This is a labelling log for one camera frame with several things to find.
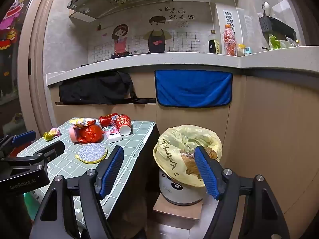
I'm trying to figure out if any cardboard box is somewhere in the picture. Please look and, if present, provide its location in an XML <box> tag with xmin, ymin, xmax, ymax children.
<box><xmin>152</xmin><ymin>193</ymin><xmax>203</xmax><ymax>229</ymax></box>

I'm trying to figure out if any trash bin with yellow bag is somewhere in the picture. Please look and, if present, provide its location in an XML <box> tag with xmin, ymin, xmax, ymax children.
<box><xmin>153</xmin><ymin>125</ymin><xmax>223</xmax><ymax>188</ymax></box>

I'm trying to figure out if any white pink tissue packet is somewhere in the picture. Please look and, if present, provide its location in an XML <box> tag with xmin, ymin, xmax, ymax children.
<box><xmin>103</xmin><ymin>127</ymin><xmax>123</xmax><ymax>143</ymax></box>

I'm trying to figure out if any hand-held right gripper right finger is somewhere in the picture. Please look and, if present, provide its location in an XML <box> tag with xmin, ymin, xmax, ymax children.
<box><xmin>194</xmin><ymin>146</ymin><xmax>291</xmax><ymax>239</ymax></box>

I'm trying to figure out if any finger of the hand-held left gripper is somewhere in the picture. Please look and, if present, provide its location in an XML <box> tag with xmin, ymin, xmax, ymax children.
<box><xmin>0</xmin><ymin>130</ymin><xmax>37</xmax><ymax>158</ymax></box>
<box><xmin>3</xmin><ymin>141</ymin><xmax>65</xmax><ymax>166</ymax></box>

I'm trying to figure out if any green plastic bag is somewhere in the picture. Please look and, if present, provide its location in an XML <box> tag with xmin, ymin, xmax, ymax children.
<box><xmin>269</xmin><ymin>35</ymin><xmax>282</xmax><ymax>50</ymax></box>

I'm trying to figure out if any small yellow candy wrapper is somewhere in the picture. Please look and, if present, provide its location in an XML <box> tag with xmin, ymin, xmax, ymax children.
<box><xmin>43</xmin><ymin>128</ymin><xmax>61</xmax><ymax>140</ymax></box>

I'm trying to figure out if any red paper cup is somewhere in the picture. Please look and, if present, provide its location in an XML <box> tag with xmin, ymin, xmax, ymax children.
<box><xmin>116</xmin><ymin>115</ymin><xmax>132</xmax><ymax>135</ymax></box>

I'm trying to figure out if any brown paper bag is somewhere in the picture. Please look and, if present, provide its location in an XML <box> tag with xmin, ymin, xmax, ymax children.
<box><xmin>181</xmin><ymin>147</ymin><xmax>218</xmax><ymax>180</ymax></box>

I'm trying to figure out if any dented red drink can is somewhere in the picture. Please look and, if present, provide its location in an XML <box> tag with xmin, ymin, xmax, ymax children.
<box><xmin>99</xmin><ymin>113</ymin><xmax>119</xmax><ymax>128</ymax></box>

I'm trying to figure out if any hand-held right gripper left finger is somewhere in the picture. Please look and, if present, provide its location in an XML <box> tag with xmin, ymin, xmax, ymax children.
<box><xmin>29</xmin><ymin>146</ymin><xmax>124</xmax><ymax>239</ymax></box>

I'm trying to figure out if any dark sauce bottle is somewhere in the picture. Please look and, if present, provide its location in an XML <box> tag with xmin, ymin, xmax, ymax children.
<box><xmin>208</xmin><ymin>30</ymin><xmax>220</xmax><ymax>54</ymax></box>

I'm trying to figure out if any cartoon couple wall sticker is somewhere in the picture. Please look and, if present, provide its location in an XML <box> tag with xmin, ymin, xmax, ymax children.
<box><xmin>88</xmin><ymin>4</ymin><xmax>201</xmax><ymax>64</ymax></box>

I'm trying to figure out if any small pink cup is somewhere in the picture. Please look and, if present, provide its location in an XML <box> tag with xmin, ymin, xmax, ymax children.
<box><xmin>69</xmin><ymin>127</ymin><xmax>80</xmax><ymax>142</ymax></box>

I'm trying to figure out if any blue towel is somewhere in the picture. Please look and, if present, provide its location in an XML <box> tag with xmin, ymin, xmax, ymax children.
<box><xmin>155</xmin><ymin>70</ymin><xmax>233</xmax><ymax>108</ymax></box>

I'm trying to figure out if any white bin with paw print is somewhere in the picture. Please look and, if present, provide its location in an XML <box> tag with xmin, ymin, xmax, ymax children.
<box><xmin>159</xmin><ymin>167</ymin><xmax>207</xmax><ymax>206</ymax></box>

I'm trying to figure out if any green checked tablecloth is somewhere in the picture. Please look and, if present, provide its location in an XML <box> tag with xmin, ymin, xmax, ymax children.
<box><xmin>16</xmin><ymin>118</ymin><xmax>157</xmax><ymax>219</ymax></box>

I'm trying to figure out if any red foil wrapper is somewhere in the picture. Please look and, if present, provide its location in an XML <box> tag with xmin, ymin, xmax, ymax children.
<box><xmin>75</xmin><ymin>119</ymin><xmax>105</xmax><ymax>143</ymax></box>

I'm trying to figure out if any black utensil holder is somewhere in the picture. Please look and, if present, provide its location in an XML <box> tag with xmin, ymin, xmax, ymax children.
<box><xmin>258</xmin><ymin>15</ymin><xmax>297</xmax><ymax>41</ymax></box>

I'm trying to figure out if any round glitter scouring pad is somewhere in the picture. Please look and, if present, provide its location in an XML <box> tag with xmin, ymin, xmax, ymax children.
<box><xmin>76</xmin><ymin>143</ymin><xmax>108</xmax><ymax>165</ymax></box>

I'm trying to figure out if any orange-capped plastic bottle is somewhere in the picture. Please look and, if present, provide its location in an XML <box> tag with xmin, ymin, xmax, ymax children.
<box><xmin>223</xmin><ymin>24</ymin><xmax>237</xmax><ymax>56</ymax></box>

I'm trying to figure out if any white vented pipe cover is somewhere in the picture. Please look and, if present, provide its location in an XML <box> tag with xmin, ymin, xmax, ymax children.
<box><xmin>211</xmin><ymin>0</ymin><xmax>243</xmax><ymax>53</ymax></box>

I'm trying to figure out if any black cloth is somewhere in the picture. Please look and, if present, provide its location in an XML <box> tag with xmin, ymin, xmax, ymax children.
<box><xmin>58</xmin><ymin>70</ymin><xmax>156</xmax><ymax>106</ymax></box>

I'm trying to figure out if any red festive door decoration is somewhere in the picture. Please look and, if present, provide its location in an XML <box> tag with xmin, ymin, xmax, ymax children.
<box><xmin>0</xmin><ymin>0</ymin><xmax>38</xmax><ymax>50</ymax></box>

